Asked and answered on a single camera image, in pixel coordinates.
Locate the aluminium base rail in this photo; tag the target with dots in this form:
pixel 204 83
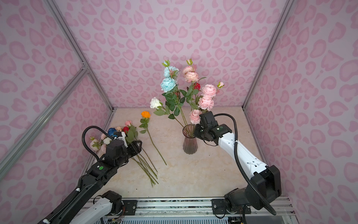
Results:
pixel 197 210

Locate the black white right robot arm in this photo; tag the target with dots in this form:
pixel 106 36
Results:
pixel 263 181

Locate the pale pink white flower bunch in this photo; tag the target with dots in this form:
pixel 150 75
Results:
pixel 99 145

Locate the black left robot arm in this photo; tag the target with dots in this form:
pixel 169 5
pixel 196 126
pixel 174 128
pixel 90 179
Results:
pixel 90 183

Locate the purple ribbed glass vase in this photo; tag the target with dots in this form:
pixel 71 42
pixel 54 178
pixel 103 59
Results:
pixel 190 145

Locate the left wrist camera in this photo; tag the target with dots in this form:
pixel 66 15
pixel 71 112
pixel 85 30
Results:
pixel 121 136

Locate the aluminium frame profile right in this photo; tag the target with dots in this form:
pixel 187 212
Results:
pixel 286 12

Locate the white rose stem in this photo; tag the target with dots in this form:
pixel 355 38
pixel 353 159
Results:
pixel 161 109

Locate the red rose stem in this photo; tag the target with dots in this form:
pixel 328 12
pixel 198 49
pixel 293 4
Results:
pixel 196 86

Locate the orange rose stem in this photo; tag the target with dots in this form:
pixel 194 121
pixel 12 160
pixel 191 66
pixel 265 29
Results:
pixel 145 119

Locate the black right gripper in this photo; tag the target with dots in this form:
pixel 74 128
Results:
pixel 198 126

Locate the single pink rose stem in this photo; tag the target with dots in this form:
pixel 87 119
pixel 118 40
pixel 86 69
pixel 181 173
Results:
pixel 128 123

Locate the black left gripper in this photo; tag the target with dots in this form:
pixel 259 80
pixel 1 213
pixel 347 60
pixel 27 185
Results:
pixel 134 147

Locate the light blue flower spray stem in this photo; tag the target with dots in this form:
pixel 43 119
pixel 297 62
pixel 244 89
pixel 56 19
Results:
pixel 171 92

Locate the pink orange mixed flower stem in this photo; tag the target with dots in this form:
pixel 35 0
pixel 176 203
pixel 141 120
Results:
pixel 206 101

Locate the aluminium frame profile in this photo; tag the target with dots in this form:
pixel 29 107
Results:
pixel 18 149
pixel 286 12

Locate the pink rose spray stem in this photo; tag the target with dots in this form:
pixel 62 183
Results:
pixel 191 76

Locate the aluminium frame profile left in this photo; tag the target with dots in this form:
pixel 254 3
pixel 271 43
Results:
pixel 18 149

